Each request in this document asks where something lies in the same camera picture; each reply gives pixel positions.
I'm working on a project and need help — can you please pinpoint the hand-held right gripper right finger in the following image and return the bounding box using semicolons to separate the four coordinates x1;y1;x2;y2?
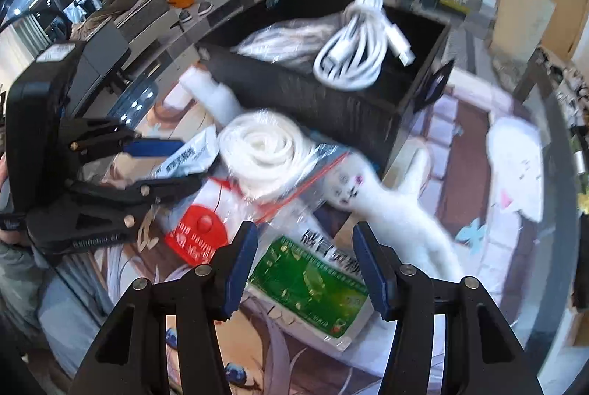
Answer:
352;221;546;395

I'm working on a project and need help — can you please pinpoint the green and white packet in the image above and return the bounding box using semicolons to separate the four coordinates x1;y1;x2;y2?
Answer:
246;211;375;352

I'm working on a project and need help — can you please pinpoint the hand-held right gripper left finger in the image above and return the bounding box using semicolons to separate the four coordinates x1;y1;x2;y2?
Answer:
69;220;258;395

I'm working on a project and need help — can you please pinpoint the white cable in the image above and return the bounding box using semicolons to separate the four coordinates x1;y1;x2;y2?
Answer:
313;0;417;92

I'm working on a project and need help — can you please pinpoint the white plush with pink mark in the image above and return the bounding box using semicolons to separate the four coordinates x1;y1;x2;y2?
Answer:
485;116;546;223

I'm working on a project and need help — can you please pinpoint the white plush cat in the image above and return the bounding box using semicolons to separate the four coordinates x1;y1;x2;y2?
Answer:
324;137;465;281

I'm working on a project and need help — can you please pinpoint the black storage box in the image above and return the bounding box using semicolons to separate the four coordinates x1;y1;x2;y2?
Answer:
198;0;456;161

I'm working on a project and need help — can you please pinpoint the person's grey clothing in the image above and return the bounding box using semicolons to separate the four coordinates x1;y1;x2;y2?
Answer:
0;234;106;377

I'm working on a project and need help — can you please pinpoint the red and white packet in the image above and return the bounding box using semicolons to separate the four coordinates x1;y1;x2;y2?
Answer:
163;176;240;267

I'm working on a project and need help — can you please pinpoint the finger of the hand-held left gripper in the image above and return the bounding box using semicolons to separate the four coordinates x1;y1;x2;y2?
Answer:
25;174;210;256
61;117;187;180

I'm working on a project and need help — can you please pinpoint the white rope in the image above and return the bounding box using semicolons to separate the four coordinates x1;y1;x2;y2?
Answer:
216;110;382;230

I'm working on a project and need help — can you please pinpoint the small white sachet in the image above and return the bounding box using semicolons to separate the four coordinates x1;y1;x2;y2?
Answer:
147;126;222;181

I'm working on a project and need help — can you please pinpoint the clear plastic bag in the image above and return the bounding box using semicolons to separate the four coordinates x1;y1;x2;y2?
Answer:
232;11;350;69

